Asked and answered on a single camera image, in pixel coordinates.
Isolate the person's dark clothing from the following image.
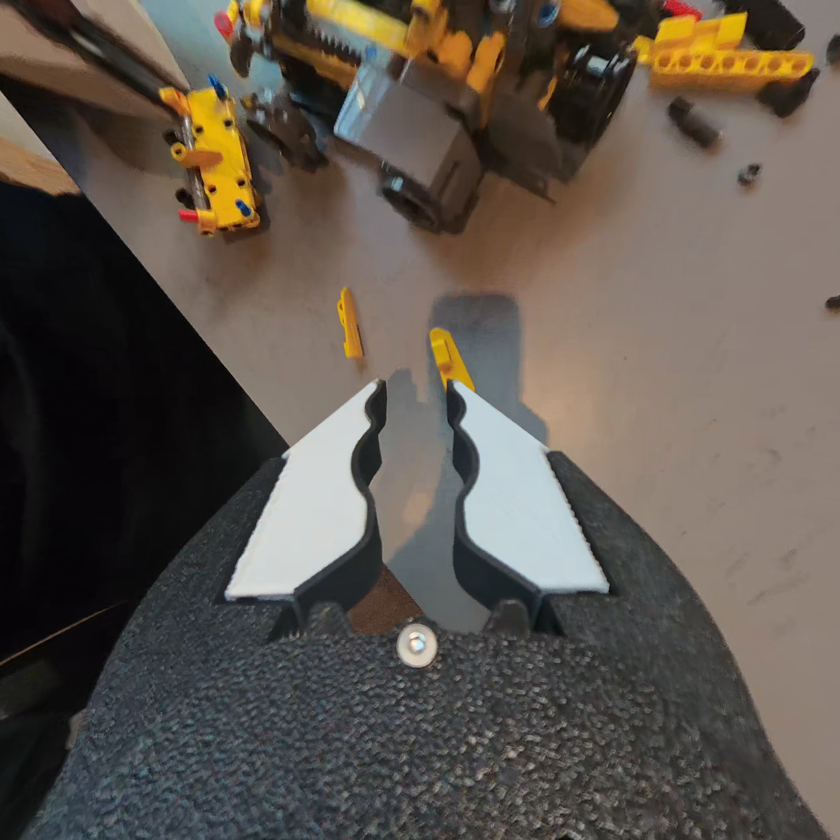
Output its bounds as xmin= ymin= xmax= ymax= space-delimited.
xmin=0 ymin=184 xmax=290 ymax=664

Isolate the small yellow brick assembly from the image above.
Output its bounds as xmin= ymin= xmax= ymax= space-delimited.
xmin=159 ymin=73 xmax=263 ymax=236

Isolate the yellow holed beam brick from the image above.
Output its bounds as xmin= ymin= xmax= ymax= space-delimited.
xmin=646 ymin=12 xmax=816 ymax=91

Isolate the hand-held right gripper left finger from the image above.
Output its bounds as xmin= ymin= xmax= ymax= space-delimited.
xmin=224 ymin=378 xmax=388 ymax=608

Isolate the yellow brick vehicle model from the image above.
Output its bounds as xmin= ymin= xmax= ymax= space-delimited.
xmin=220 ymin=0 xmax=641 ymax=236

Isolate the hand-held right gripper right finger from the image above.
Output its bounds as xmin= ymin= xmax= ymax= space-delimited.
xmin=446 ymin=379 xmax=611 ymax=606

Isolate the yellow curved panel brick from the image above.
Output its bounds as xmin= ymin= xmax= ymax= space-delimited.
xmin=428 ymin=327 xmax=476 ymax=392

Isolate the small yellow connector piece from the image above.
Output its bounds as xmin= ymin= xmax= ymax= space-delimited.
xmin=336 ymin=286 xmax=365 ymax=361

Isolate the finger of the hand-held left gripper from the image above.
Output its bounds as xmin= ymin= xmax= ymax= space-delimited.
xmin=69 ymin=0 xmax=193 ymax=111
xmin=0 ymin=20 xmax=165 ymax=126

